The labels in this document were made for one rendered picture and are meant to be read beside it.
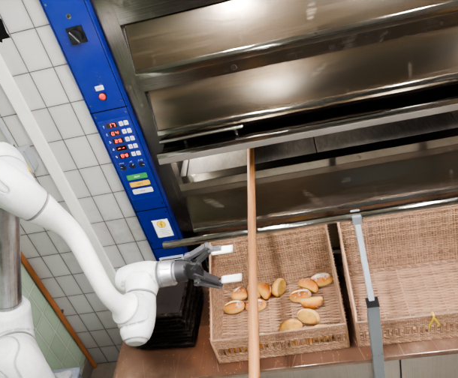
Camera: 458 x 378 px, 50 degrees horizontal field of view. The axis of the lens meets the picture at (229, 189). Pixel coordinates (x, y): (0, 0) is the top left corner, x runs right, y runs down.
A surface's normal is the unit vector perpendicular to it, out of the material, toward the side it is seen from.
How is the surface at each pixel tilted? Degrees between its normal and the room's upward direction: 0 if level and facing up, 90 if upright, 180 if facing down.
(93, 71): 90
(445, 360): 90
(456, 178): 70
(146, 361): 0
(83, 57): 90
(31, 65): 90
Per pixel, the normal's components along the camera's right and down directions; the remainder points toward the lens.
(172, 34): -0.11, 0.29
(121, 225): -0.04, 0.59
